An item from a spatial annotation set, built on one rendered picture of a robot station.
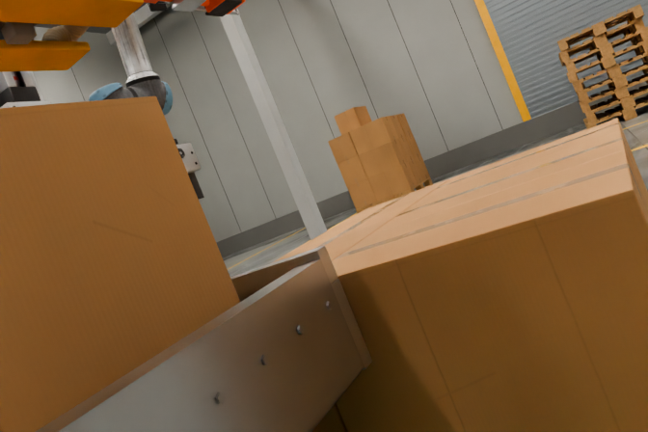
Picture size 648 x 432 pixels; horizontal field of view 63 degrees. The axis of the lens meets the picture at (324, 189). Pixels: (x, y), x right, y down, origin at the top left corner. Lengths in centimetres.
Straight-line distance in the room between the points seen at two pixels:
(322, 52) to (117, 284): 1097
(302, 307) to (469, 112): 995
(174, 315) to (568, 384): 60
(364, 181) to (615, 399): 769
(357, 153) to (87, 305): 783
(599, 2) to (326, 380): 988
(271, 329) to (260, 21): 1179
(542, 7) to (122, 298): 999
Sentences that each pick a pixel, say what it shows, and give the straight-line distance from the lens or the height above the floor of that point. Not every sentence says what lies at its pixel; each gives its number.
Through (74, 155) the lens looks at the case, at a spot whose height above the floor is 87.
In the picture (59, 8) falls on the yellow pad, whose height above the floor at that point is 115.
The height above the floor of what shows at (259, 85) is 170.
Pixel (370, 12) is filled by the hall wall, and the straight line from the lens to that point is 1126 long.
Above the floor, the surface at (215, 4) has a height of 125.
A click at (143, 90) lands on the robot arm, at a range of 189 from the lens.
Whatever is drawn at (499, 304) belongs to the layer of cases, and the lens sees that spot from 88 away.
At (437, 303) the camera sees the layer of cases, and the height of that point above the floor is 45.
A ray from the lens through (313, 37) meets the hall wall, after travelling 1173.
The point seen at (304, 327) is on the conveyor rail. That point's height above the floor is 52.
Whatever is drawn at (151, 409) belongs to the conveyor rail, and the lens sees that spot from 59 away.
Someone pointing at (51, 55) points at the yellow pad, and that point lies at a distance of 120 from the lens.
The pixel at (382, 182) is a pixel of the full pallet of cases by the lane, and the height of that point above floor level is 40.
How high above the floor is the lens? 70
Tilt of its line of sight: level
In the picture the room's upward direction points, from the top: 22 degrees counter-clockwise
